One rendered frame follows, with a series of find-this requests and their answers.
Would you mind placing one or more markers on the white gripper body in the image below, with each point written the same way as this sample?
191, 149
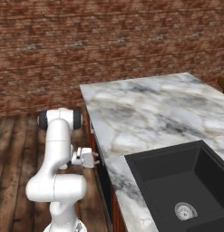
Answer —
87, 157

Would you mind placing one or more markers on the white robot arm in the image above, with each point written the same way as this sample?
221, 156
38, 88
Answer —
57, 142

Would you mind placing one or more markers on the black dishwasher door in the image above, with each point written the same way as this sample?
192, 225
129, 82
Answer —
103, 178

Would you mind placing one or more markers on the red-brown cupboard front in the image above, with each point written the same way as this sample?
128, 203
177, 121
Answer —
117, 214
91, 137

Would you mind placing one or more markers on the black sink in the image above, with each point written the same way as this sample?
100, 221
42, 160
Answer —
183, 181

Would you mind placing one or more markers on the metal sink drain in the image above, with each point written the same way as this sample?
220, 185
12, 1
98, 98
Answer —
185, 210

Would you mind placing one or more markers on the brown wooden stool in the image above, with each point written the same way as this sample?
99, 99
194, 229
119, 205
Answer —
223, 84

